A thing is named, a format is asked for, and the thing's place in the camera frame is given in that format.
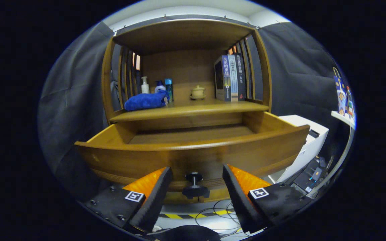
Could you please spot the black book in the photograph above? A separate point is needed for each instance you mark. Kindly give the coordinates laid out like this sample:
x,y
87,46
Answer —
x,y
241,77

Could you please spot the blue dotted gift bag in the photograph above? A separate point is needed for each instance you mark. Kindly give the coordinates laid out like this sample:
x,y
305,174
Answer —
x,y
340,93

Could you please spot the white side table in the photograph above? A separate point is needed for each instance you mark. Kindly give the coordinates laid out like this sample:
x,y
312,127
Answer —
x,y
342,117

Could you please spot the teal bottle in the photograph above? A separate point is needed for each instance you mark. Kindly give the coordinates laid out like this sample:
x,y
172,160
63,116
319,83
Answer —
x,y
169,87

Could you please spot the blue towel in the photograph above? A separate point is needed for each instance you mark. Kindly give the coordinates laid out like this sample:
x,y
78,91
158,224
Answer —
x,y
146,101

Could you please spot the white pump bottle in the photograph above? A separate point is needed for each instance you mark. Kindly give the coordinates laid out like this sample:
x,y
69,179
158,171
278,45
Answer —
x,y
145,87

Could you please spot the wooden cabinet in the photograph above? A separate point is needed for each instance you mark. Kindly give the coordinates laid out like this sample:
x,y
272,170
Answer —
x,y
179,36

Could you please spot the light blue book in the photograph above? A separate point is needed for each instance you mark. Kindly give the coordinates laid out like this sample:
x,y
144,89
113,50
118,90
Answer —
x,y
233,78

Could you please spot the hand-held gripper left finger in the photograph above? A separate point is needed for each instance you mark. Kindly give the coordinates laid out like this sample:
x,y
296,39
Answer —
x,y
156,195

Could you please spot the white box unit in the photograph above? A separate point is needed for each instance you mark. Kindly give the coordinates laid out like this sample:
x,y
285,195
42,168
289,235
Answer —
x,y
310,140

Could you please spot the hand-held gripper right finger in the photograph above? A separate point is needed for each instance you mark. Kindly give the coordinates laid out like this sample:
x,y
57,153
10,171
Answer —
x,y
240,195

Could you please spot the wooden countertop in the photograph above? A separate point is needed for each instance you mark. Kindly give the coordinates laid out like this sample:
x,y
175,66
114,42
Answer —
x,y
196,108

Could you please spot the red label water bottle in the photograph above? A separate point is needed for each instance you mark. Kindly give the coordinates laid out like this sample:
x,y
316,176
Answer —
x,y
349,102

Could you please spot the wooden drawer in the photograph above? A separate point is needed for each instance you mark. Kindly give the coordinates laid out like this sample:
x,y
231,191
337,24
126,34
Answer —
x,y
129,164

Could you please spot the white bottle with blue cap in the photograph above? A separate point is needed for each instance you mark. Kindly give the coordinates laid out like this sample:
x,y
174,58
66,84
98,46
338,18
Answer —
x,y
159,87

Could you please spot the black floor device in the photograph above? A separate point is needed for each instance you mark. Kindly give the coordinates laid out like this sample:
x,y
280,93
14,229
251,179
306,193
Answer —
x,y
310,175

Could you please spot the beige lidded teacup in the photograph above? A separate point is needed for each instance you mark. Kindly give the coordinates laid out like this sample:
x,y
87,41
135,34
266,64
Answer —
x,y
198,92

